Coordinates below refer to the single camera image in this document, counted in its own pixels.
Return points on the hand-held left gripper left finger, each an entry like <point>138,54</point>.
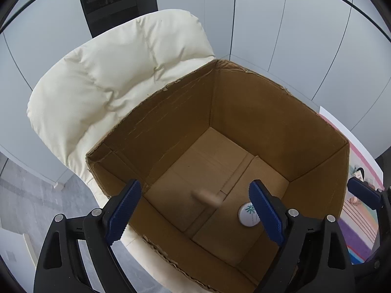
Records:
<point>121,216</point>

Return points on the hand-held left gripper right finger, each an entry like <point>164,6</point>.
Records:
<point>265,216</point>

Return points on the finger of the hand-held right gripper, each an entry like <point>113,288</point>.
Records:
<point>363,189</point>

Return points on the brown cardboard box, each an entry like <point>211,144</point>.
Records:
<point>213,122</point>

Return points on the cream cushioned chair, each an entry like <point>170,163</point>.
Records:
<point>107,76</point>

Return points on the white round lidded jar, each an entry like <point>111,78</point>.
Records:
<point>246,215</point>

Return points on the striped pastel mat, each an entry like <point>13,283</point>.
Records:
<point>360,229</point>

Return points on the small beige object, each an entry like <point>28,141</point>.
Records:
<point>354,200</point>

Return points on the beige powder puff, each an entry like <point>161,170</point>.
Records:
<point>207,197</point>

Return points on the black wall panel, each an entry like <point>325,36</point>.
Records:
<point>116,3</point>

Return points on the white and black round device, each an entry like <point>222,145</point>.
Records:
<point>359,173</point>

